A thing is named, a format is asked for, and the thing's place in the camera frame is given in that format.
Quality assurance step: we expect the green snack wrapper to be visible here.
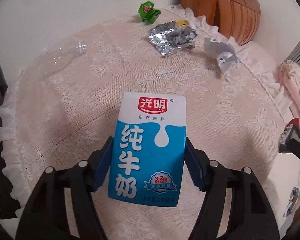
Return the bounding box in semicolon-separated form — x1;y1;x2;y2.
138;1;161;24

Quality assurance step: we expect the yellow candy wrapper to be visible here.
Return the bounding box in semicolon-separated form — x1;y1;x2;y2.
175;20;189;28

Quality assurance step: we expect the clear plastic bottle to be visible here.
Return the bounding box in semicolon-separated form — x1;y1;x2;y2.
23;38;87;77

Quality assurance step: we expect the silver foil blister pack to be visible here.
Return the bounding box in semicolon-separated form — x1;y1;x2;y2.
148;21;198;57

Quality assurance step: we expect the blue white milk carton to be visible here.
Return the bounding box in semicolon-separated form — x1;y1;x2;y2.
108;92;186;207

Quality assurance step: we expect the white paper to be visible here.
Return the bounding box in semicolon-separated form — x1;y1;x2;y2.
204;37;241;80

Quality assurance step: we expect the pink folded quilt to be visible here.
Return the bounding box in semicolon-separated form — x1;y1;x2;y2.
279;60;300;117

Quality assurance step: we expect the wooden headboard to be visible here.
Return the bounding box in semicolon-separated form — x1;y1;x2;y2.
180;0;261;46

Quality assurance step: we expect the lace nightstand cover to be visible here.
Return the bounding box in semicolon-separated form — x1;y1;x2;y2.
0;5;292;239

